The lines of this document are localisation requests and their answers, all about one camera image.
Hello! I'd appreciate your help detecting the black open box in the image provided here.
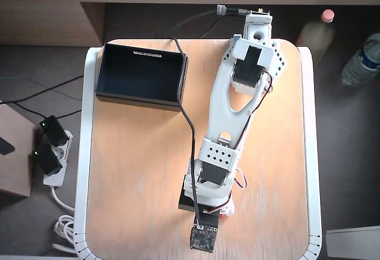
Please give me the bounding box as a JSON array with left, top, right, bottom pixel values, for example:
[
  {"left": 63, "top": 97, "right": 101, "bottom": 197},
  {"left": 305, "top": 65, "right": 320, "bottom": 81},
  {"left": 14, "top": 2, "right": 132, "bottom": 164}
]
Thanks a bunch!
[{"left": 94, "top": 42, "right": 189, "bottom": 113}]

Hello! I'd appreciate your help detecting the brown wooden side furniture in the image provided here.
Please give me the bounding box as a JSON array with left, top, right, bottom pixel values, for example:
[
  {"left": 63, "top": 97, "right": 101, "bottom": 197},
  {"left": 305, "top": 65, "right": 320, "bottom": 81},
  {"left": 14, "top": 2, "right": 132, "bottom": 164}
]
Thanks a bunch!
[{"left": 0, "top": 99, "right": 37, "bottom": 200}]

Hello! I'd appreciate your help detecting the black wrist camera circuit board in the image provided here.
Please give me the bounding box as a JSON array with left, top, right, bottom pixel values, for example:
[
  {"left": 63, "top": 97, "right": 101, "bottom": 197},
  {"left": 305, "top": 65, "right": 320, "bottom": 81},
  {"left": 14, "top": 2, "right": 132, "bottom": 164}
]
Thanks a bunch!
[{"left": 189, "top": 225, "right": 217, "bottom": 254}]

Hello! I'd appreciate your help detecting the black power adapter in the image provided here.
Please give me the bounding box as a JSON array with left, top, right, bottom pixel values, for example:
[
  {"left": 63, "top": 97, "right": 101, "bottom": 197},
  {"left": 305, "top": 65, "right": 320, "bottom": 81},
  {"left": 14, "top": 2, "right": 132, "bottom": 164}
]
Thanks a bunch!
[
  {"left": 40, "top": 116, "right": 69, "bottom": 147},
  {"left": 31, "top": 142, "right": 63, "bottom": 176}
]

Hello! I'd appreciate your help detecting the yellow bottle with pink cap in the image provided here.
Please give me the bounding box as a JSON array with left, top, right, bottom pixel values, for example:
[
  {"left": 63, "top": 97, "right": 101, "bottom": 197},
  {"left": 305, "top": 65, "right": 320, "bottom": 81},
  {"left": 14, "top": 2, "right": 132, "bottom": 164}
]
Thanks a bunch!
[{"left": 296, "top": 9, "right": 336, "bottom": 62}]

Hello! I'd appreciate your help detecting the white power strip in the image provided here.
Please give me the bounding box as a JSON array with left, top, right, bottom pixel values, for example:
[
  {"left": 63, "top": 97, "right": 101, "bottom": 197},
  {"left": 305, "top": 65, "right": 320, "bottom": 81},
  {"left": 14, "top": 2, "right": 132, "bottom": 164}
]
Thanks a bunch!
[{"left": 43, "top": 131, "right": 74, "bottom": 186}]

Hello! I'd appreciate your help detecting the thin black camera cable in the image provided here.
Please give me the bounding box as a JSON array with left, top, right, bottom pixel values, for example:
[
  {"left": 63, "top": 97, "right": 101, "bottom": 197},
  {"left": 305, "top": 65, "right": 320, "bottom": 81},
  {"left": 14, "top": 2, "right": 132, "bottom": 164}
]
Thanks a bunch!
[{"left": 169, "top": 13, "right": 238, "bottom": 231}]

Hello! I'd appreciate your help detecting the short black adapter cable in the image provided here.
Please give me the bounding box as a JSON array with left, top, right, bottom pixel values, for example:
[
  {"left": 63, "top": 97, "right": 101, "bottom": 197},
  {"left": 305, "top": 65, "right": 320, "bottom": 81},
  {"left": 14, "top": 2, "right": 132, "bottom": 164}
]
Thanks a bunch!
[{"left": 55, "top": 109, "right": 83, "bottom": 121}]

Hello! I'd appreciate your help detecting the thick cable with silver plug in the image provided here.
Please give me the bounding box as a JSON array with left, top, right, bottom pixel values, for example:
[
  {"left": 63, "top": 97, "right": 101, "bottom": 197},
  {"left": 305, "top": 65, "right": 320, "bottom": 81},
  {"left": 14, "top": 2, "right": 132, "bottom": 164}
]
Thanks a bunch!
[{"left": 167, "top": 4, "right": 249, "bottom": 34}]

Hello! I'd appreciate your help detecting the wooden bed frame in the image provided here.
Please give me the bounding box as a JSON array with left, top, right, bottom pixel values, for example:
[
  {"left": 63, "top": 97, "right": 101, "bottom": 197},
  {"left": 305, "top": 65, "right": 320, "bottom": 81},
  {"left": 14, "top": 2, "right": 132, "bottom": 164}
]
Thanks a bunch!
[{"left": 0, "top": 0, "right": 380, "bottom": 47}]

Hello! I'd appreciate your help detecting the long black floor cable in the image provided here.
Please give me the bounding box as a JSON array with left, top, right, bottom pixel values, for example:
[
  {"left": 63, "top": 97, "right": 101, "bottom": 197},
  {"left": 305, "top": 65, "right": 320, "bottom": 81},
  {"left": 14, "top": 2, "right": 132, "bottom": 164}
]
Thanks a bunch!
[{"left": 0, "top": 75, "right": 83, "bottom": 105}]

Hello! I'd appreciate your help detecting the clear plastic water bottle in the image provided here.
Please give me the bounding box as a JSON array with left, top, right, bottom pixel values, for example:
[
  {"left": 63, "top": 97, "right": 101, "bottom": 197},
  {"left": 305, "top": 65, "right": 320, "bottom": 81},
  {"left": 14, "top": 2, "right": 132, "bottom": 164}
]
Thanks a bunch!
[{"left": 341, "top": 33, "right": 380, "bottom": 87}]

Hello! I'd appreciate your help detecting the white power strip cable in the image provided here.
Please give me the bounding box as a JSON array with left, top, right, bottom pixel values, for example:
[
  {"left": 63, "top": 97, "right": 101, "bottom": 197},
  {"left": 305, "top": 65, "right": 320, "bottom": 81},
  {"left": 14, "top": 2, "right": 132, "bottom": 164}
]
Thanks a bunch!
[{"left": 50, "top": 185, "right": 78, "bottom": 255}]

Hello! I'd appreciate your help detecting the white box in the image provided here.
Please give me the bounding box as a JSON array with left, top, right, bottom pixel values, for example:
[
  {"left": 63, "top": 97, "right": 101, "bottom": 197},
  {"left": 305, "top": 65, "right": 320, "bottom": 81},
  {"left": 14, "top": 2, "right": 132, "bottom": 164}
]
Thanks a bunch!
[{"left": 325, "top": 226, "right": 380, "bottom": 260}]

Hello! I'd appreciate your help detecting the flat black device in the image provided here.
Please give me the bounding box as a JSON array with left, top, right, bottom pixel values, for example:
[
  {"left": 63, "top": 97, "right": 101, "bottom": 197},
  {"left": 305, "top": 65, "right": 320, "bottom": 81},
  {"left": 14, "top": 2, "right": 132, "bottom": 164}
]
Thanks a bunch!
[{"left": 0, "top": 137, "right": 15, "bottom": 156}]

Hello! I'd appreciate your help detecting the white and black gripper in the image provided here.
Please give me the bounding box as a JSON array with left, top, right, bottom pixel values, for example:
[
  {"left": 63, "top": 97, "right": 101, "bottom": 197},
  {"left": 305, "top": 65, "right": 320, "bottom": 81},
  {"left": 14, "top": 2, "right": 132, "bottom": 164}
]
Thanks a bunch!
[{"left": 178, "top": 189, "right": 236, "bottom": 229}]

